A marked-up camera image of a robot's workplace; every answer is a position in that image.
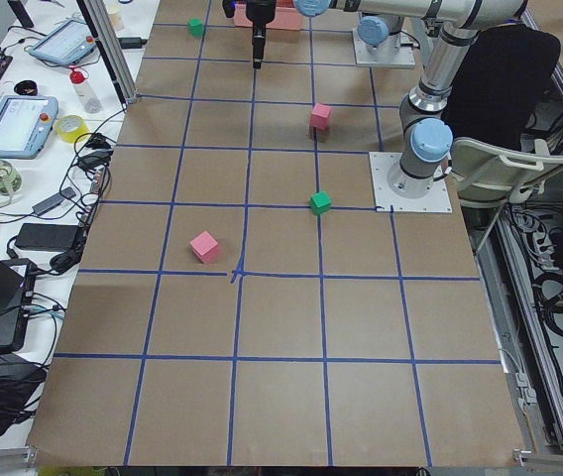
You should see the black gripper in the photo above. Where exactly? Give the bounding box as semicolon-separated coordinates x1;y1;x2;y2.
246;0;277;69

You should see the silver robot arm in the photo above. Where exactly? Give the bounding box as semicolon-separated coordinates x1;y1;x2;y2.
293;0;521;165
357;13;404;49

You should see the pink plastic bin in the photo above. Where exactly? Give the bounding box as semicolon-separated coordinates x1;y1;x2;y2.
233;3;304;31

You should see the green cube by bin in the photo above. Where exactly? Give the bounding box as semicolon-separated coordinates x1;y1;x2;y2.
187;18;205;38

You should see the pink cube far side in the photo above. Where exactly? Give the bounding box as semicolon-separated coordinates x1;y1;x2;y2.
309;103;332;130

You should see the pink cube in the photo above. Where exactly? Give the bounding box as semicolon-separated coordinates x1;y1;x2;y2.
189;231;221;264
309;103;332;130

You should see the black small power brick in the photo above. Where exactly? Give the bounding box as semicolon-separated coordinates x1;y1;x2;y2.
118;37;147;50

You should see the clear squeeze bottle red cap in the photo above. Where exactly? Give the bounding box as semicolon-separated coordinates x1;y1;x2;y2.
69;67;102;114

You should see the green cube near base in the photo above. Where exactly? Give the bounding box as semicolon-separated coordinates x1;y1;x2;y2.
309;190;332;216

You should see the far blue teach pendant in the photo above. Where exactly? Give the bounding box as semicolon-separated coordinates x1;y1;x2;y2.
28;19;96;66

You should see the blue teach pendant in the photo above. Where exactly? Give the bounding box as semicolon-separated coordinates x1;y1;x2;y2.
28;19;96;66
0;95;58;160

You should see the yellow tape roll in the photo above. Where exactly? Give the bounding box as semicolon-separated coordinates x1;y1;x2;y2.
54;115;89;144

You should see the pink cube near centre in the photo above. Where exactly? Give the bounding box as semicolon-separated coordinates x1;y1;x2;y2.
189;231;221;264

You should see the black round cup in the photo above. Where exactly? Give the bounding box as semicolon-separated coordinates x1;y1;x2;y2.
14;79;39;96

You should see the person in black shirt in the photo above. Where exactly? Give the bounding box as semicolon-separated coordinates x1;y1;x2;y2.
442;23;561;151

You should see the near blue teach pendant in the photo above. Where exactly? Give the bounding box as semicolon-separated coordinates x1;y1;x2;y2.
0;95;58;160

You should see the white office chair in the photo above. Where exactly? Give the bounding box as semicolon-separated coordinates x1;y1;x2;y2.
450;138;563;254

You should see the black power adapter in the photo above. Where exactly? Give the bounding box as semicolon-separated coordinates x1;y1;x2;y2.
15;223;79;252

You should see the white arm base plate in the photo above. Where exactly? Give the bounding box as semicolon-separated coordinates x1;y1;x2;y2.
352;30;415;68
369;152;452;213

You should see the aluminium frame post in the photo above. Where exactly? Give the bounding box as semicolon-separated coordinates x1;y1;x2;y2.
76;0;138;105

